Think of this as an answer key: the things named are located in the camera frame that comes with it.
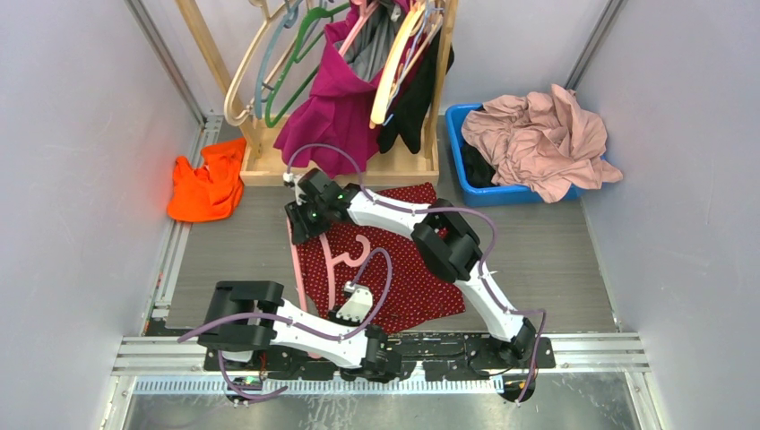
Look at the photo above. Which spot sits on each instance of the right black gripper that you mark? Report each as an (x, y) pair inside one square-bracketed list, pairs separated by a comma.
[(301, 229)]

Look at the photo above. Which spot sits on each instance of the pink plastic hanger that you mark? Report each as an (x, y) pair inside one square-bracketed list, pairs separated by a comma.
[(330, 260)]

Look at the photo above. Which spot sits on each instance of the magenta skirt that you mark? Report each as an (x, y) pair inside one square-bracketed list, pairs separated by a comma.
[(337, 111)]

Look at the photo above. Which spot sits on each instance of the light blue hanger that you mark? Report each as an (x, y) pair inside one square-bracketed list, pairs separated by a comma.
[(415, 41)]

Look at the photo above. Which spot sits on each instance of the black skirt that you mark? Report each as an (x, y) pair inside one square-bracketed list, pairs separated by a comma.
[(412, 105)]

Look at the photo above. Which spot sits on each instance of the red dotted garment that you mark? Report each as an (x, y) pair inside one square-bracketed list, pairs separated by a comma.
[(415, 295)]

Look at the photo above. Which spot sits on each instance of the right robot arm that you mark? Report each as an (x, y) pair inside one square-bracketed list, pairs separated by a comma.
[(445, 241)]

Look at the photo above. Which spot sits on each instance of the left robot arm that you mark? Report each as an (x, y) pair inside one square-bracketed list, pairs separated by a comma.
[(249, 316)]

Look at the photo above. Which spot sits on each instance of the wooden hanger rack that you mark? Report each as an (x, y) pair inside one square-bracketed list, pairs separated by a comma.
[(262, 164)]

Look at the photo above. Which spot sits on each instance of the light wooden hanger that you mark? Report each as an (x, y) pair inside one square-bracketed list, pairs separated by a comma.
[(398, 62)]

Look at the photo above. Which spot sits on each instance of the teal blue hanger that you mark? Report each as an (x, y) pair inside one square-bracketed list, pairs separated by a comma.
[(307, 19)]

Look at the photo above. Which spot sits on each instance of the green hanger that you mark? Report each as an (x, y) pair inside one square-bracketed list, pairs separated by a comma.
[(297, 74)]

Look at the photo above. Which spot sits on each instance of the orange garment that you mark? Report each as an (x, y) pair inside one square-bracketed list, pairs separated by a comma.
[(211, 191)]

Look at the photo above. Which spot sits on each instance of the black garment in bin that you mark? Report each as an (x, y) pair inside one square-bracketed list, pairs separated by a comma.
[(478, 172)]

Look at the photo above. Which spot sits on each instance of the blue plastic bin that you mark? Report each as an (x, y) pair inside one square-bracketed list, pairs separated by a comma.
[(473, 196)]

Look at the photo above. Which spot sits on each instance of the pink garment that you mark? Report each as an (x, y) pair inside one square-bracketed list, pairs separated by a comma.
[(544, 140)]

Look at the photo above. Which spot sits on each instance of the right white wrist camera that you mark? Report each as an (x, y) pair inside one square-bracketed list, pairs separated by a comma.
[(292, 180)]

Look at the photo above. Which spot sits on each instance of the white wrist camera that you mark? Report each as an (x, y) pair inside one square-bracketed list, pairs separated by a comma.
[(292, 180), (357, 306)]

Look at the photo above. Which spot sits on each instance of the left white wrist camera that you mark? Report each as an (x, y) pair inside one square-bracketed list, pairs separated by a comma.
[(357, 306)]

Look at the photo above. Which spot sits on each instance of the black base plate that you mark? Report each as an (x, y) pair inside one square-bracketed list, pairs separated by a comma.
[(443, 356)]

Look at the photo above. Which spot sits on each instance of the aluminium rail frame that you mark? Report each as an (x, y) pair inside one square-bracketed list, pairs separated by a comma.
[(164, 365)]

